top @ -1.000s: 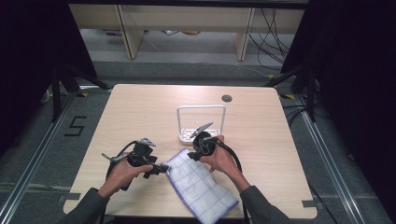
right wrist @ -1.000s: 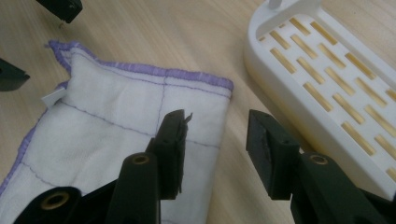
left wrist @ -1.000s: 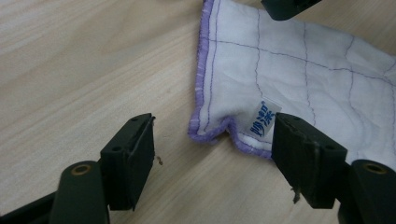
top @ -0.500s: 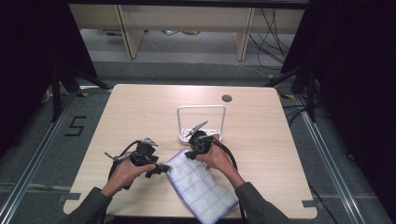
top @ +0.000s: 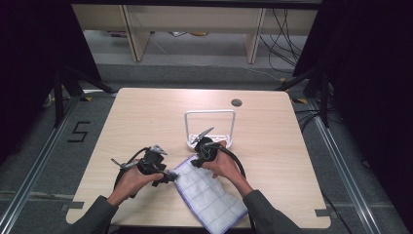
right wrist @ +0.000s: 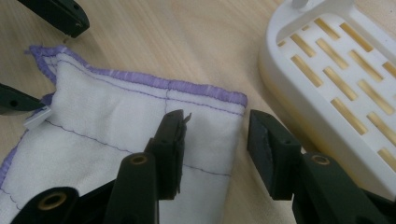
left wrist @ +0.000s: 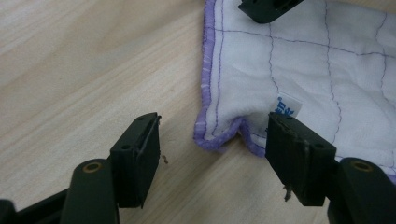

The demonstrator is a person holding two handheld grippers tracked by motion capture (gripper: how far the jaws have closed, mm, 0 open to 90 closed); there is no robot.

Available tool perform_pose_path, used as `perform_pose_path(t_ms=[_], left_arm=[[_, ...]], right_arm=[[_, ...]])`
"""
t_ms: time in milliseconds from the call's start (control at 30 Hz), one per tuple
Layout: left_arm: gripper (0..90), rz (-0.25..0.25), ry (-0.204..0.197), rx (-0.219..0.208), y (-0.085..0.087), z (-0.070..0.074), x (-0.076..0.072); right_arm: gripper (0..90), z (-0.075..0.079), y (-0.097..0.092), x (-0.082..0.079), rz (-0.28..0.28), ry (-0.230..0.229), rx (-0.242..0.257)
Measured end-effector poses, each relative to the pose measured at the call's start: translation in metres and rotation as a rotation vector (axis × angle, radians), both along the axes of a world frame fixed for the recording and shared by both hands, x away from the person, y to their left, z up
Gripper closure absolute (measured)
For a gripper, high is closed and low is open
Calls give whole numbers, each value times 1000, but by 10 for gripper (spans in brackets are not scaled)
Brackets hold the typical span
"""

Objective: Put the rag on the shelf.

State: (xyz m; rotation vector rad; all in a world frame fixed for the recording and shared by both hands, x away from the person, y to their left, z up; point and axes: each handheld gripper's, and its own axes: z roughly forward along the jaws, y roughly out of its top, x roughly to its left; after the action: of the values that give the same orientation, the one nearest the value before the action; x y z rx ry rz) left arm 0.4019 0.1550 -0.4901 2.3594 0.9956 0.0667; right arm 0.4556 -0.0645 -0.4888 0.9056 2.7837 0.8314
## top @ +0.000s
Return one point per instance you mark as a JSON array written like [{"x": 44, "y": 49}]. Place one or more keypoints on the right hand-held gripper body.
[{"x": 206, "y": 150}]

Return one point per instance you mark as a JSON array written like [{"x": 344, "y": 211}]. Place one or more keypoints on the grey tape strip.
[
  {"x": 72, "y": 205},
  {"x": 324, "y": 213}
]

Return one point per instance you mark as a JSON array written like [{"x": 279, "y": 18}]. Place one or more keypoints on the dark curtain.
[
  {"x": 373, "y": 81},
  {"x": 32, "y": 65}
]

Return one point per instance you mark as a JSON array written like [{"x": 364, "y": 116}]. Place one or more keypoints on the beige shelf unit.
[{"x": 195, "y": 18}]

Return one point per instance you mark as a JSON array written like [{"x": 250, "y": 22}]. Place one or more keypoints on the white cloth with purple edge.
[{"x": 207, "y": 195}]

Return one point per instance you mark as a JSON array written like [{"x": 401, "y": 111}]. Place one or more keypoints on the person's right hand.
[{"x": 225, "y": 169}]

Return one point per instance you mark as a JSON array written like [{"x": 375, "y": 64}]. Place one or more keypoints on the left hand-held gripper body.
[{"x": 152, "y": 162}]

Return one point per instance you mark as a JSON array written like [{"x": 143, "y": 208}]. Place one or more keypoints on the aluminium floor rail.
[
  {"x": 344, "y": 175},
  {"x": 35, "y": 169}
]

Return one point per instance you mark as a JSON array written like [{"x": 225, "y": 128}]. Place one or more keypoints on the person's left hand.
[{"x": 133, "y": 183}]

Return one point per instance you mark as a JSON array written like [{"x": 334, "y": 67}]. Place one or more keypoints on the black metal stand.
[
  {"x": 323, "y": 94},
  {"x": 60, "y": 94}
]

